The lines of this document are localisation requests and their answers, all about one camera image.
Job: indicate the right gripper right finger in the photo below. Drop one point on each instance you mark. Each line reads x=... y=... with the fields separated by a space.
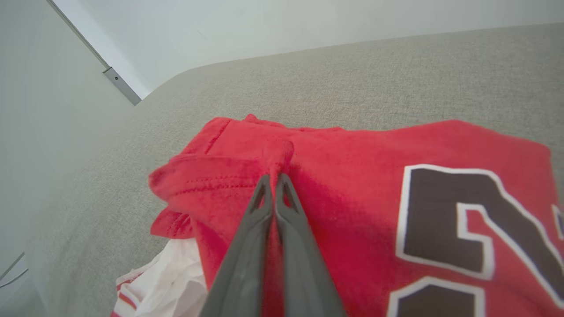
x=304 y=273

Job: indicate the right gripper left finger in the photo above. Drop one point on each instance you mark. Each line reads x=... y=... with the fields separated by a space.
x=244 y=264

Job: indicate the red jersey with white sleeves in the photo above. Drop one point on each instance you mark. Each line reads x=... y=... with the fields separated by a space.
x=352 y=185

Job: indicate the grey fabric sofa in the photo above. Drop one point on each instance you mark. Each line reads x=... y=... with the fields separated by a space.
x=352 y=75

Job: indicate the grey metal trim strip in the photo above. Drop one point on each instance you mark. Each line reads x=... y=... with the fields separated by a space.
x=121 y=86

